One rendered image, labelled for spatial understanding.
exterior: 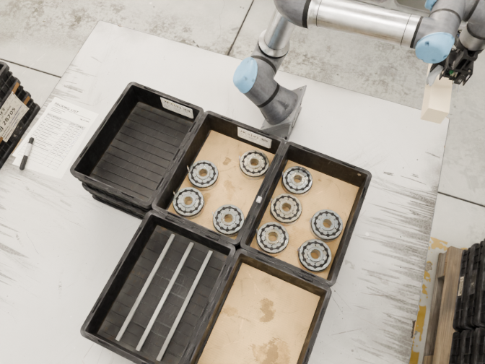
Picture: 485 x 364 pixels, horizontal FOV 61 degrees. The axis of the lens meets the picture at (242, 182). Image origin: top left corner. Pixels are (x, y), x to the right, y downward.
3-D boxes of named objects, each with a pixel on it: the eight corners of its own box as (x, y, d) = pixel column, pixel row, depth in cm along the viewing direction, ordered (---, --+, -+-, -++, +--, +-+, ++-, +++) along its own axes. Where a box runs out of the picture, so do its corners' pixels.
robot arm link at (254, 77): (249, 107, 158) (224, 85, 151) (263, 81, 162) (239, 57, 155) (268, 102, 148) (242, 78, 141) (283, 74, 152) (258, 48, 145)
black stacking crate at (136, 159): (138, 100, 158) (130, 81, 148) (207, 127, 153) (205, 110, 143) (81, 186, 143) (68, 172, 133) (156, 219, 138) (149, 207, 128)
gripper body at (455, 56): (436, 81, 119) (456, 52, 108) (439, 58, 122) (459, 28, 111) (463, 87, 118) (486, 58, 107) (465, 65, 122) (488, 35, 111)
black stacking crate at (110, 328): (156, 221, 138) (149, 209, 128) (237, 256, 133) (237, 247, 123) (92, 336, 123) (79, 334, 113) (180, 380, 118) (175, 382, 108)
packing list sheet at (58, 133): (50, 96, 172) (50, 94, 171) (100, 111, 169) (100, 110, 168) (7, 162, 159) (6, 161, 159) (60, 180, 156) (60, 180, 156)
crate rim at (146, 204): (131, 84, 149) (130, 79, 147) (206, 112, 144) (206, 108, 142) (69, 175, 134) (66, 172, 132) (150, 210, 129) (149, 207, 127)
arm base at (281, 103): (272, 103, 169) (255, 87, 164) (300, 87, 158) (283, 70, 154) (264, 130, 160) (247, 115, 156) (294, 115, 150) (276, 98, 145)
